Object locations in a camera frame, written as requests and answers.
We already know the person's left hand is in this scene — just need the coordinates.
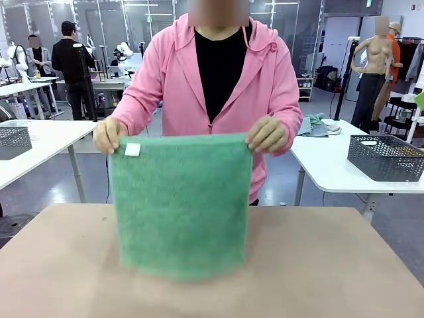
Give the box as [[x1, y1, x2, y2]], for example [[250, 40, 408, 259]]
[[244, 115, 294, 155]]

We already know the person's right hand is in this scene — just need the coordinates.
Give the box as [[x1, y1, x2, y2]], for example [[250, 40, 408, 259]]
[[93, 117, 129, 156]]

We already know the green terry towel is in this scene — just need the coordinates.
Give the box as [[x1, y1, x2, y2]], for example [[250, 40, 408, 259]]
[[108, 132, 254, 282]]

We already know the person's right forearm pink sleeve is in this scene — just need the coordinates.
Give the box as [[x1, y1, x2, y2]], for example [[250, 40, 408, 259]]
[[111, 84, 165, 135]]

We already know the person's left forearm pink sleeve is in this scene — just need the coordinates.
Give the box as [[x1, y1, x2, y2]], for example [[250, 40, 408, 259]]
[[264, 82, 304, 140]]

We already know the dark grey woven basket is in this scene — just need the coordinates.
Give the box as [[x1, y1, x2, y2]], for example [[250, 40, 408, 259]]
[[0, 125, 33, 161], [346, 134, 424, 182]]

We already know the grey green cloth pile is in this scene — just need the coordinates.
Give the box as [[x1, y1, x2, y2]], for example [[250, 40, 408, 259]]
[[297, 113, 342, 138]]

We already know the white shoe shelf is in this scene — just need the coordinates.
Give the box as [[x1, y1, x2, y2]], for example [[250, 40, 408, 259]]
[[296, 78, 314, 103]]

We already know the white adjustable table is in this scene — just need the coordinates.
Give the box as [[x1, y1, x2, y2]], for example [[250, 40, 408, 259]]
[[290, 119, 424, 226], [0, 119, 105, 203]]

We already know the person in pink hoodie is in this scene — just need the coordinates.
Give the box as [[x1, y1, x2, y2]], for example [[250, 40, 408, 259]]
[[106, 0, 304, 206]]

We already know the person in black with cap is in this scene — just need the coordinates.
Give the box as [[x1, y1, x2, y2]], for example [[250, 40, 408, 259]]
[[52, 21, 97, 122]]

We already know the black tripod stand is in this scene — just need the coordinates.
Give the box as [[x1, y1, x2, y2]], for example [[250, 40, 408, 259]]
[[333, 36, 361, 121], [73, 42, 99, 122]]

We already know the person in grey hoodie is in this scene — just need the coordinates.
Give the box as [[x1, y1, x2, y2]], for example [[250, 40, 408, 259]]
[[25, 34, 54, 79]]

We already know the black utility cart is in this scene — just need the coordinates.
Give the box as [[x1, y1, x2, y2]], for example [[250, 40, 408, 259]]
[[384, 95, 424, 142]]

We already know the bare beige mannequin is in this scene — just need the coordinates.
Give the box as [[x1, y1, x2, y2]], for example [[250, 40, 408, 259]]
[[350, 16, 396, 133]]

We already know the mannequin in orange shirt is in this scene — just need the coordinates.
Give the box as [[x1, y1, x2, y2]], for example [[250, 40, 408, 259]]
[[384, 21, 403, 93]]

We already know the clothes rack with garments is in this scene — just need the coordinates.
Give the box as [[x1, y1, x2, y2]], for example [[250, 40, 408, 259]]
[[396, 36, 424, 83]]

